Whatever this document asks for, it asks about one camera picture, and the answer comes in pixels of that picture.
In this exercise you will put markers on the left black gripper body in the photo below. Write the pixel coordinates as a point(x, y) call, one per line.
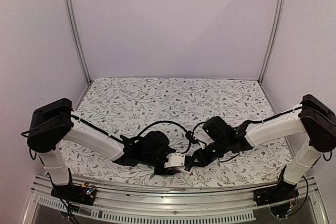
point(151, 162)

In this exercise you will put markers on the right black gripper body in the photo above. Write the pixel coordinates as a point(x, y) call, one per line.
point(221, 149)

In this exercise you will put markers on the white remote control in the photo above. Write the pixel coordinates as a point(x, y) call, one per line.
point(182, 170)

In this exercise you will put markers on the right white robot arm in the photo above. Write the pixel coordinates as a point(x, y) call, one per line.
point(310, 117)

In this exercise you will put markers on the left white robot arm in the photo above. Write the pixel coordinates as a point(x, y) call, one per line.
point(57, 121)

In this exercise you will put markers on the floral patterned table mat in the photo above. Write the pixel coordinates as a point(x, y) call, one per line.
point(125, 106)

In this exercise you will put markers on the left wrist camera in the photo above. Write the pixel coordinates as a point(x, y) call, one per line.
point(178, 160)

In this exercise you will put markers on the front aluminium rail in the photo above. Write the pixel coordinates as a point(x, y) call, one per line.
point(128, 203)

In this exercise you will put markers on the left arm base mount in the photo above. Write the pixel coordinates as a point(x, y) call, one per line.
point(84, 194)

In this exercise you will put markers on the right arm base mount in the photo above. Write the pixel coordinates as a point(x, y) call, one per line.
point(281, 198)

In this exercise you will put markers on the right aluminium frame post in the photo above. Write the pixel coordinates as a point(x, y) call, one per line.
point(271, 41)

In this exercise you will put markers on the aluminium frame post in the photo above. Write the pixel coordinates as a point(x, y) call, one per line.
point(271, 41)
point(76, 39)

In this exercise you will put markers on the left aluminium frame post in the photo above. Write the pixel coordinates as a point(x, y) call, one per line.
point(76, 39)

